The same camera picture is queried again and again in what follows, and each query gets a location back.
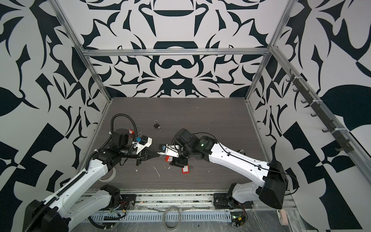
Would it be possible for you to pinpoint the small black padlock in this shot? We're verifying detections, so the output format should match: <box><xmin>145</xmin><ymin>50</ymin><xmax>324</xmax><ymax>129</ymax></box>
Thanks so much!
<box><xmin>153</xmin><ymin>120</ymin><xmax>162</xmax><ymax>131</ymax></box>

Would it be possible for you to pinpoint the clear tape roll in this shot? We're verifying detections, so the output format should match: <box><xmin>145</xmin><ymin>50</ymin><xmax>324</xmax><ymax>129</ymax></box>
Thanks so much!
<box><xmin>99</xmin><ymin>168</ymin><xmax>117</xmax><ymax>183</ymax></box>

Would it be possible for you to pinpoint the black binder clip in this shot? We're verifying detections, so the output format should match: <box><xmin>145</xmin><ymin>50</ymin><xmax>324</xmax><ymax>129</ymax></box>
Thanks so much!
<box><xmin>238</xmin><ymin>149</ymin><xmax>246</xmax><ymax>156</ymax></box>

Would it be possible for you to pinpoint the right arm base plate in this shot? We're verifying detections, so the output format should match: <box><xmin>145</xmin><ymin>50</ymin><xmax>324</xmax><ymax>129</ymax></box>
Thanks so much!
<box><xmin>213</xmin><ymin>193</ymin><xmax>254</xmax><ymax>209</ymax></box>

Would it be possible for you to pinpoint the black hook rail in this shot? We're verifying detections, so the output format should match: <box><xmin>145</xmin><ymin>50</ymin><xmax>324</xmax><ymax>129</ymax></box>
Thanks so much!
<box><xmin>287</xmin><ymin>73</ymin><xmax>354</xmax><ymax>153</ymax></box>

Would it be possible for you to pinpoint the grey cable loop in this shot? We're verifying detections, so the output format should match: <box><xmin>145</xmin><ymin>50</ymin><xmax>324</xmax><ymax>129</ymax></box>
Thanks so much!
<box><xmin>162</xmin><ymin>205</ymin><xmax>182</xmax><ymax>231</ymax></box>

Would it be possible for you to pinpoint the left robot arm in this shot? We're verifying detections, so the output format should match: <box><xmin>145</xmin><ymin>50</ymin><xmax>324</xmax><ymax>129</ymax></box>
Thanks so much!
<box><xmin>23</xmin><ymin>114</ymin><xmax>160</xmax><ymax>232</ymax></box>

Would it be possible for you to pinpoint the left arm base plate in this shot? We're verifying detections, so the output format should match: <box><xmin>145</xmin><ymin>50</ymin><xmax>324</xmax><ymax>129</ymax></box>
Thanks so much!
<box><xmin>113</xmin><ymin>194</ymin><xmax>137</xmax><ymax>210</ymax></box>

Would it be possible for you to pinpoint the slotted cable duct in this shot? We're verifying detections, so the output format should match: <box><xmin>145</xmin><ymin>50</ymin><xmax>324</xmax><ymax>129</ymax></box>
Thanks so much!
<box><xmin>91</xmin><ymin>211</ymin><xmax>231</xmax><ymax>223</ymax></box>

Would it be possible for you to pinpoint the green lit circuit board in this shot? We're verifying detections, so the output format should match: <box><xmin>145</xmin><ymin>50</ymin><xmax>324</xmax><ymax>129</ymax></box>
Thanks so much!
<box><xmin>231</xmin><ymin>211</ymin><xmax>248</xmax><ymax>227</ymax></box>

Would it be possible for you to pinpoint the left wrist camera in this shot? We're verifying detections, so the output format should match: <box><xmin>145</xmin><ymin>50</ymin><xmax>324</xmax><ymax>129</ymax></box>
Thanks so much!
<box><xmin>134</xmin><ymin>135</ymin><xmax>153</xmax><ymax>154</ymax></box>

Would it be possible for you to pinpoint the pink small device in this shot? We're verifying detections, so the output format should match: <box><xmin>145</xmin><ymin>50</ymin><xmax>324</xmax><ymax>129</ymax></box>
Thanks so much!
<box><xmin>276</xmin><ymin>209</ymin><xmax>289</xmax><ymax>226</ymax></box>

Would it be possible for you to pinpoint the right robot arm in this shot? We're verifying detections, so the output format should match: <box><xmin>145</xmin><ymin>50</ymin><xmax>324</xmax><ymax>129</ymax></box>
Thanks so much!
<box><xmin>160</xmin><ymin>128</ymin><xmax>296</xmax><ymax>210</ymax></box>

